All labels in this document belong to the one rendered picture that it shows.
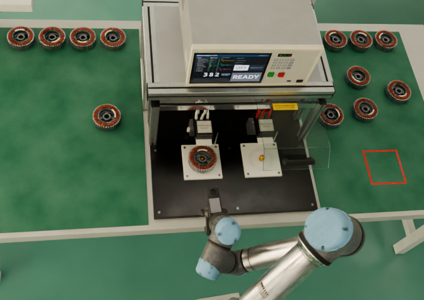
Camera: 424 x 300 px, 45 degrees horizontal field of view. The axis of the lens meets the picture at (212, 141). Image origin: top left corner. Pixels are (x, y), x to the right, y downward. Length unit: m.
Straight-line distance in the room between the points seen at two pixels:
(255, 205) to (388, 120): 0.77
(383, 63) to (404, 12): 1.50
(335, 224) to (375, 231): 1.65
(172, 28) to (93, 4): 1.65
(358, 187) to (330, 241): 0.84
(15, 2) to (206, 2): 0.65
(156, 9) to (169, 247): 1.26
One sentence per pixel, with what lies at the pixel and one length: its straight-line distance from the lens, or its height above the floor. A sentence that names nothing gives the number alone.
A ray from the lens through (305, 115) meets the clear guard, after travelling 1.88.
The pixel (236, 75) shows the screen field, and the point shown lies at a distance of 1.77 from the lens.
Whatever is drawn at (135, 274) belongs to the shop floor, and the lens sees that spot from 2.65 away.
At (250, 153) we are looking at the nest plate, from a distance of 2.07.
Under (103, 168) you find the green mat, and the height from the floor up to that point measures 0.75.
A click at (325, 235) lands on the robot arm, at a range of 1.38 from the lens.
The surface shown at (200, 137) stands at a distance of 1.94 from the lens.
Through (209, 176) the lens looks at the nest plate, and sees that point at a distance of 2.00.
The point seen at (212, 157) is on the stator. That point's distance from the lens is 1.99.
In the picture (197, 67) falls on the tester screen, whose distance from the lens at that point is 1.71.
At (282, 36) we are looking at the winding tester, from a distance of 1.73.
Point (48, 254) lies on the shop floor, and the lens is 2.71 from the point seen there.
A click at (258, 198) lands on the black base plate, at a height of 0.77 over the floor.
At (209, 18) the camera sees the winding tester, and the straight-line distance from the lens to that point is 1.72.
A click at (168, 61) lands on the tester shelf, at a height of 1.11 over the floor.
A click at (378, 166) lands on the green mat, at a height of 0.75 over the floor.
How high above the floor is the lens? 2.57
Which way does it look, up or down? 60 degrees down
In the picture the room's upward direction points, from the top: 16 degrees clockwise
